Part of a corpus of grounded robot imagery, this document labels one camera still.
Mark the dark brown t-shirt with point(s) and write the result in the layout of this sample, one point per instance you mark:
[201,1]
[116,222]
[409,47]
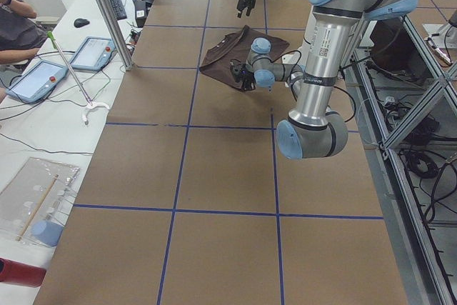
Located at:
[234,48]

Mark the black keyboard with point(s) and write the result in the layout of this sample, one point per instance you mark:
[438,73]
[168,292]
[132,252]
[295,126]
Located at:
[118,9]

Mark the blue teach pendant far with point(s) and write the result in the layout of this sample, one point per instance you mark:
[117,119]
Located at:
[93,54]

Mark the blue teach pendant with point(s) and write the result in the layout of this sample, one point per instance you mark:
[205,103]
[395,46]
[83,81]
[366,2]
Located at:
[38,82]
[93,54]

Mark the black computer mouse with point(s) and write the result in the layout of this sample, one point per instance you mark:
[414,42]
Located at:
[80,22]

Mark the blue teach pendant near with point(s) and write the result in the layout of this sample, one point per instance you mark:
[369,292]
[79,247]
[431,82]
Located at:
[38,82]

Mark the seated person grey shirt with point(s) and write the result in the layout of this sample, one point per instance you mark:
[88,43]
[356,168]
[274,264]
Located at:
[21,37]

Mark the clear plastic bag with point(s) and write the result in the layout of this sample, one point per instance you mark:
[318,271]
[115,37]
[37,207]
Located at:
[41,190]

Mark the blue plastic cup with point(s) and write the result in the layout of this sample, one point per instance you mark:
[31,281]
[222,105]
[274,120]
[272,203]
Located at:
[47,232]

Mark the red cylinder bottle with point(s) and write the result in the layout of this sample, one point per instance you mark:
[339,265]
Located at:
[17,273]

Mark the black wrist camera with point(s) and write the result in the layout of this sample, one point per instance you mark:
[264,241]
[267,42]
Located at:
[236,69]

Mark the grabber stick green handle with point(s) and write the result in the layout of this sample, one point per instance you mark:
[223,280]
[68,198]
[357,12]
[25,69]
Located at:
[90,103]

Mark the aluminium frame post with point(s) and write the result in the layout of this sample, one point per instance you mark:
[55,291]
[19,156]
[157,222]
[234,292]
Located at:
[115,31]

